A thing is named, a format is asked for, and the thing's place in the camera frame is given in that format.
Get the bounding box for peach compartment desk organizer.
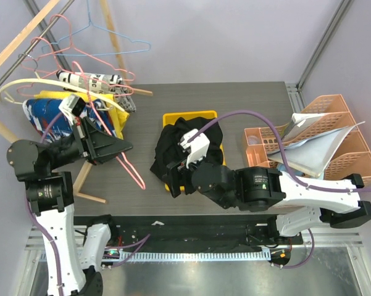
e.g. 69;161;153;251
243;127;279;168

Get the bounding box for white papers in rack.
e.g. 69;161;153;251
284;121;364;178

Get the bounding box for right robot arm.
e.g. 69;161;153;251
163;162;371;244

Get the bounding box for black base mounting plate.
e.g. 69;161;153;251
73;215;303;253

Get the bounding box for empty pink wire hanger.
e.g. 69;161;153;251
33;14;134;81

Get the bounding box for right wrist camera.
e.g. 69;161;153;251
179;129;210;169

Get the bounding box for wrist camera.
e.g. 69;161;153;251
179;129;210;169
59;94;86;125

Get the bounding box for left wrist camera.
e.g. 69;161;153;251
59;94;86;125

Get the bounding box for yellow plastic tray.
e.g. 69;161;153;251
162;110;227;192

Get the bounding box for pink wire hanger with newsprint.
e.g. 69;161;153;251
32;36;138;95

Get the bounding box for blue white patterned garment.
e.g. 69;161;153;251
22;99;116;142

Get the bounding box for newspaper print trousers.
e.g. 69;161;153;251
56;70;136;113

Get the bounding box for cream plastic hanger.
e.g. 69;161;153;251
0;78;125;112

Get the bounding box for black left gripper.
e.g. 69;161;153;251
47;115;132;169

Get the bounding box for black trousers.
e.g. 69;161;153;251
150;117;223;182

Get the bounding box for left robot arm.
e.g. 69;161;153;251
7;118;133;295

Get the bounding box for wooden clothes rack frame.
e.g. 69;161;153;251
0;1;153;204

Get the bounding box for yellow garment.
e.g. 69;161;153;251
33;90;130;139

